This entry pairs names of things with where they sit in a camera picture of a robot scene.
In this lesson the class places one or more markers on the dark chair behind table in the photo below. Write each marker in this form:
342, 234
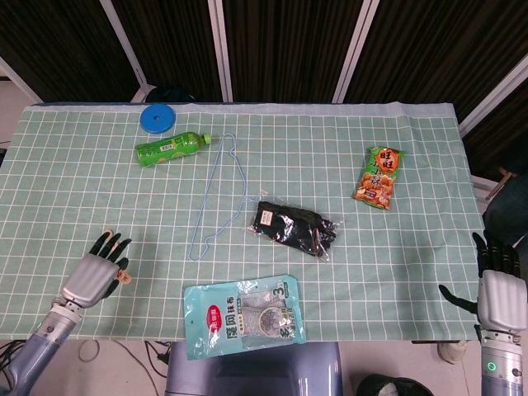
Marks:
171, 94

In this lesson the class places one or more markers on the black trash bin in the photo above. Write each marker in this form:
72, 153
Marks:
392, 385

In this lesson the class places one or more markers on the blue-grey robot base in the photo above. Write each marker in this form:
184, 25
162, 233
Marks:
255, 373

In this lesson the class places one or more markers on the green tea plastic bottle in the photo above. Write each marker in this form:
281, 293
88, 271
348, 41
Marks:
169, 148

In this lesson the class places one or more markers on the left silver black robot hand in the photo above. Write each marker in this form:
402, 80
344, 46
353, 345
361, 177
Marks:
88, 280

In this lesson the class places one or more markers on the green white checkered tablecloth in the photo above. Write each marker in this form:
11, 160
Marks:
330, 288

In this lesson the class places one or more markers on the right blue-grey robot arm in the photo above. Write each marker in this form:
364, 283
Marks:
505, 367

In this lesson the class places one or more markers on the blue round plastic disc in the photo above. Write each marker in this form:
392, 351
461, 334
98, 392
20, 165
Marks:
150, 121

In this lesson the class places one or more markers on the black gloves in clear bag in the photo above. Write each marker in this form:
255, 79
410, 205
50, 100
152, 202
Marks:
288, 229

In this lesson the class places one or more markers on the green orange snack bag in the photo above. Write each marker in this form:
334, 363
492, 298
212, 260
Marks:
377, 181

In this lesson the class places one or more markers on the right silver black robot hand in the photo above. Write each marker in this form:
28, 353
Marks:
503, 301

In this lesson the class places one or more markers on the teal cleaning cloth package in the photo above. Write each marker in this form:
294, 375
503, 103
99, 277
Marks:
214, 326

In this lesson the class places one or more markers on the white partition post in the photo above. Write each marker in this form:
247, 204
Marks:
354, 49
18, 80
220, 49
495, 97
123, 45

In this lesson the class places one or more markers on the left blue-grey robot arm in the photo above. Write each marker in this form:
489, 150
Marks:
39, 342

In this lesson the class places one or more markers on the white table foot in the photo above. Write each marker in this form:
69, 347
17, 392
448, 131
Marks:
451, 351

